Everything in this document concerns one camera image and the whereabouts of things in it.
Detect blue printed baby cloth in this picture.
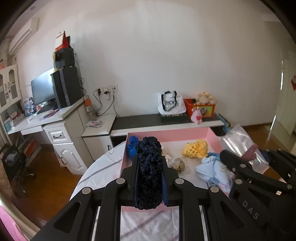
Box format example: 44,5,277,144
195,152,234,195

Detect navy knitted item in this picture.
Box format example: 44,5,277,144
135,137,163,210

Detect cotton swabs bag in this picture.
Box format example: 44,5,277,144
162,147,177,168

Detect yellow crochet item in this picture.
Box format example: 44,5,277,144
182,139,208,159

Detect clear plastic bag pink band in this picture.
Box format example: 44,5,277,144
220,124,269,174

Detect royal blue knitted item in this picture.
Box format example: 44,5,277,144
126,136,139,161

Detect beige stocking ball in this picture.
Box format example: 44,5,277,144
174,158,185,172

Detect pink cardboard box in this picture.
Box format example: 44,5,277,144
122,128,234,210

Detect small white side cabinet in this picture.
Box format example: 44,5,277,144
82,114,116,161

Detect blue carton beside bench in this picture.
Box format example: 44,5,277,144
218,113,231,133

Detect black white tv bench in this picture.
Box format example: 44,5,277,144
110,114,225,146

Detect pink packet on cabinet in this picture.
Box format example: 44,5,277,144
86,120,102,128

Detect white desk with drawers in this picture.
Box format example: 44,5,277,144
8,98,93,175

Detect black office chair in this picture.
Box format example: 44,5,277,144
1,143,36,197

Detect pink heart plush toy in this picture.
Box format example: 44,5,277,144
190,107,202,125

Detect red toy storage box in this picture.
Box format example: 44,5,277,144
184,98,216,118

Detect orange capped bottle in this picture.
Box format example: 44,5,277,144
84,98,92,120

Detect beige plush toy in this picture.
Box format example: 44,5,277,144
196,92,216,105

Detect white black tote bag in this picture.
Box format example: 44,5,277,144
158,91,186,115

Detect black keyboard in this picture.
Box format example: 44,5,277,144
37,102,58,114

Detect stack of books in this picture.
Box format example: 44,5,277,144
4,113,26,128

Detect red door ornament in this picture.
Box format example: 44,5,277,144
291,75,296,91

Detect black computer tower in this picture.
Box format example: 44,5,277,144
51,67,83,108

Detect black computer monitor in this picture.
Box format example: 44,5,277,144
31,68,55,105

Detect white glass door cabinet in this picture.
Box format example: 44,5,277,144
0,64,22,113

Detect black speaker box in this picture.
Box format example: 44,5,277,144
53,47,75,69

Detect red white paper bag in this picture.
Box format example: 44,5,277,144
55,31,71,52

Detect white air conditioner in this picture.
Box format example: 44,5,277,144
9,18,39,56

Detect wall power outlets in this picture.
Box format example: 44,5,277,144
97,84,118,93

